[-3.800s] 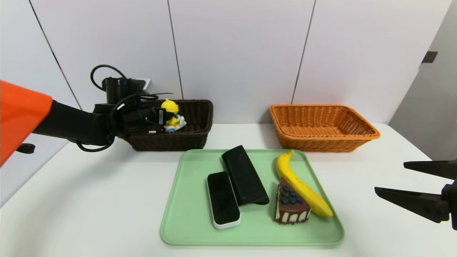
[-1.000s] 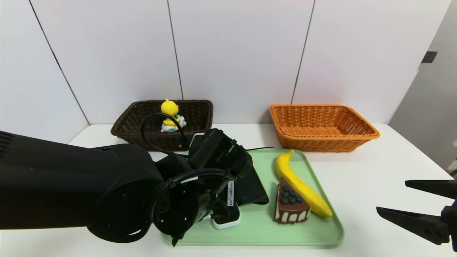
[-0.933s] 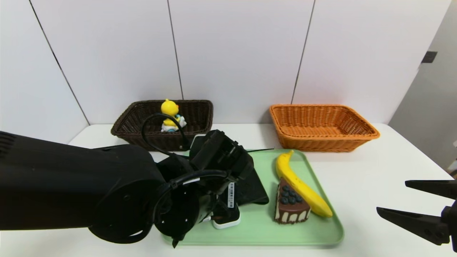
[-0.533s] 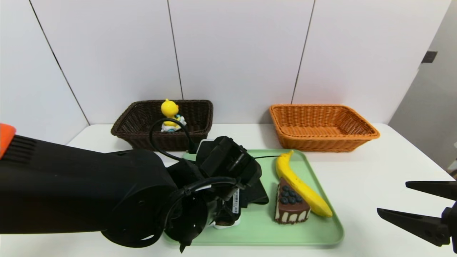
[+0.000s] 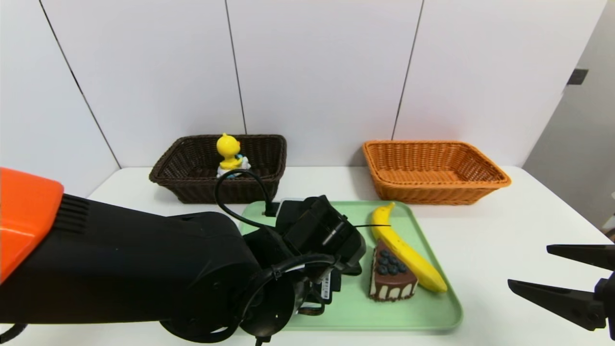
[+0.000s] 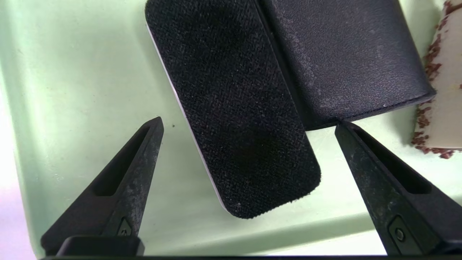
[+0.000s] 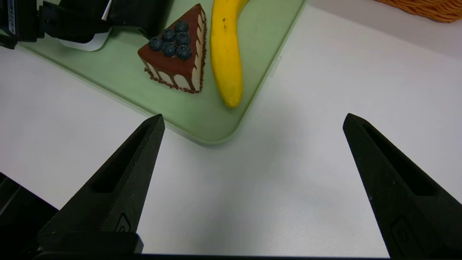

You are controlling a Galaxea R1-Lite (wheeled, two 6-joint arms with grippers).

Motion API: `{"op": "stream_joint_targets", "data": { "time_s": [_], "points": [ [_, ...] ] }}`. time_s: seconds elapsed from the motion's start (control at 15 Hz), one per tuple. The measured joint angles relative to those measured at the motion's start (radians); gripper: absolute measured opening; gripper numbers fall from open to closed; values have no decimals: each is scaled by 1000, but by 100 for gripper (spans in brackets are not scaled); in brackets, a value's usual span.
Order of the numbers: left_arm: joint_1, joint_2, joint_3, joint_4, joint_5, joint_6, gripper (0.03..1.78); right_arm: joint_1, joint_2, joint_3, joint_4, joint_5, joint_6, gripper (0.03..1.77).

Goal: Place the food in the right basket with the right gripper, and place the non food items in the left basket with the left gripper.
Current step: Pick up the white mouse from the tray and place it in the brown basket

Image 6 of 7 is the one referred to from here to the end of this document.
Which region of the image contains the chocolate blueberry cake slice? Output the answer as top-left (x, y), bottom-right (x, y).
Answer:
top-left (411, 0), bottom-right (462, 159)

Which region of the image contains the black felt eraser white base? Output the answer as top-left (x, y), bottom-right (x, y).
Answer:
top-left (144, 0), bottom-right (322, 219)

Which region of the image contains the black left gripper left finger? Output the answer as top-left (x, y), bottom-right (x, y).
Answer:
top-left (40, 116), bottom-right (165, 256)

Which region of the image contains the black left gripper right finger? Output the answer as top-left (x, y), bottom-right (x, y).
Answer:
top-left (335, 121), bottom-right (462, 256)

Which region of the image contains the green plastic tray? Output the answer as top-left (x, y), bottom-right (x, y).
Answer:
top-left (0, 0), bottom-right (462, 259)

